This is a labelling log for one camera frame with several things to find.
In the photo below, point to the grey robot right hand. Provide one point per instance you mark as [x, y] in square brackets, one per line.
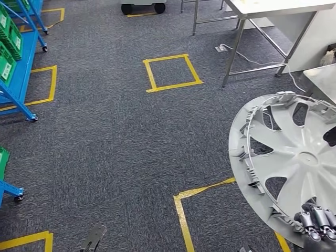
[320, 229]

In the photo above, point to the grey plastic wheel hubcap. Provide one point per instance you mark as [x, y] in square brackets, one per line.
[297, 163]

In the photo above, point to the steel workbench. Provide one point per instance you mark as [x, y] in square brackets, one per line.
[322, 80]

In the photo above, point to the yellow floor tape square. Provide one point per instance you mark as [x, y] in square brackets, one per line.
[26, 240]
[181, 215]

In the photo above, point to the grey floor power outlet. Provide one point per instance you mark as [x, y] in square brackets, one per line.
[221, 48]

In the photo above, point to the white desk with metal legs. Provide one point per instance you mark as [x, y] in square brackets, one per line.
[275, 7]

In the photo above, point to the yellow floor tape strip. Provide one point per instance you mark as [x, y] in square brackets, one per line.
[141, 14]

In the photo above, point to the white cart with black wheels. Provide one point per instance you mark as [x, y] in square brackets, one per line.
[127, 8]

